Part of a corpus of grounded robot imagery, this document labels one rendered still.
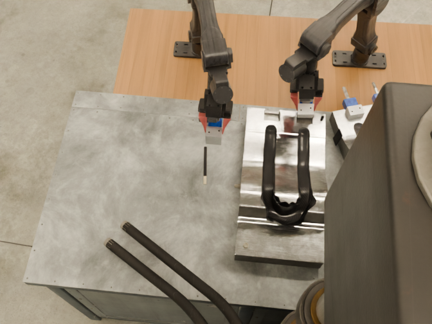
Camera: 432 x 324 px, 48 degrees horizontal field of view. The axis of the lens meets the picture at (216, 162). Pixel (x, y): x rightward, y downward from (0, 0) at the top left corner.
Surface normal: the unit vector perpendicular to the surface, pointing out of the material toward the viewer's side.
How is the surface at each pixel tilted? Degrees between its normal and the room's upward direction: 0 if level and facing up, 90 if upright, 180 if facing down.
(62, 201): 0
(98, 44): 0
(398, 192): 15
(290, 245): 0
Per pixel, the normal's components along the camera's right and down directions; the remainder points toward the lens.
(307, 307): 0.00, -0.45
